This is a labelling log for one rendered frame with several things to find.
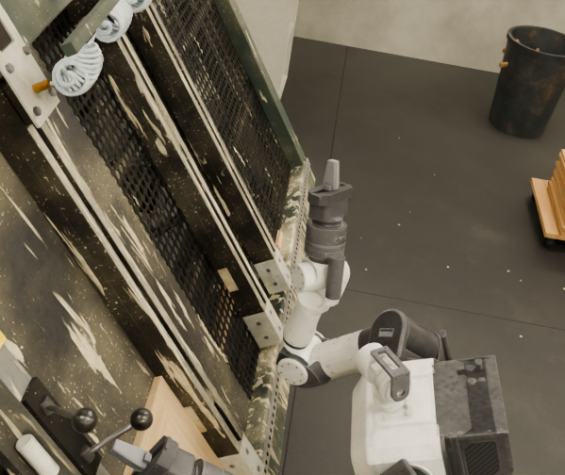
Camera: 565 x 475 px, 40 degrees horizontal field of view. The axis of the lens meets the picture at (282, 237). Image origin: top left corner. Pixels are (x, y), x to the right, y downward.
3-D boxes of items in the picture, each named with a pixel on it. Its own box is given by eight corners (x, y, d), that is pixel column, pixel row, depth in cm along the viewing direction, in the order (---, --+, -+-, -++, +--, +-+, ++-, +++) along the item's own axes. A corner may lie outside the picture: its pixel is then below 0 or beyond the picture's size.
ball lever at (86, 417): (40, 421, 120) (90, 442, 111) (25, 404, 118) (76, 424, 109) (57, 402, 122) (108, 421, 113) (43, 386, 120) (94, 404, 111)
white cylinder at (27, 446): (11, 450, 117) (40, 483, 121) (27, 447, 116) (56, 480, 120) (19, 434, 119) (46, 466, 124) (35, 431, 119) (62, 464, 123)
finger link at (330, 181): (340, 162, 161) (337, 190, 163) (326, 158, 163) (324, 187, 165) (335, 163, 160) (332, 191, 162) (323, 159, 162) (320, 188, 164)
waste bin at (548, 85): (556, 148, 545) (591, 62, 507) (481, 134, 546) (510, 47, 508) (545, 113, 589) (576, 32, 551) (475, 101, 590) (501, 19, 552)
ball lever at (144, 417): (87, 472, 125) (159, 427, 127) (74, 458, 123) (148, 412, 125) (83, 458, 128) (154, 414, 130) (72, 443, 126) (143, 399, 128)
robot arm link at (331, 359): (318, 368, 195) (389, 347, 182) (296, 401, 186) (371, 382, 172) (292, 332, 193) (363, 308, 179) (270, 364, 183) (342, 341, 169)
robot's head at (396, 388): (391, 375, 151) (392, 343, 147) (415, 401, 144) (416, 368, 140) (363, 384, 149) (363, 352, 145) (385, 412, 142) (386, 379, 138)
